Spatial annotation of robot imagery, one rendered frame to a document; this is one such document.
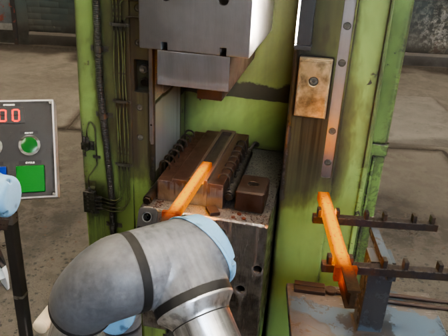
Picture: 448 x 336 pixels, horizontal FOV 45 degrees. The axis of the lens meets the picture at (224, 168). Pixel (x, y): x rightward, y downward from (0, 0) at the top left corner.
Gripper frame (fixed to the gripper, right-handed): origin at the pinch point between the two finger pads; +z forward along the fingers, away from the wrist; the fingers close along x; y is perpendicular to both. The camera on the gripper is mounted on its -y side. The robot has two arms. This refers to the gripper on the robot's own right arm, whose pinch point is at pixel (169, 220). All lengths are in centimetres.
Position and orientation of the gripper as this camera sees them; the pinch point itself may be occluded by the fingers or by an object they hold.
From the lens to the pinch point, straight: 131.4
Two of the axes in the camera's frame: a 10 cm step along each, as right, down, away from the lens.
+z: 2.2, -3.9, 9.0
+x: 9.8, 1.2, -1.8
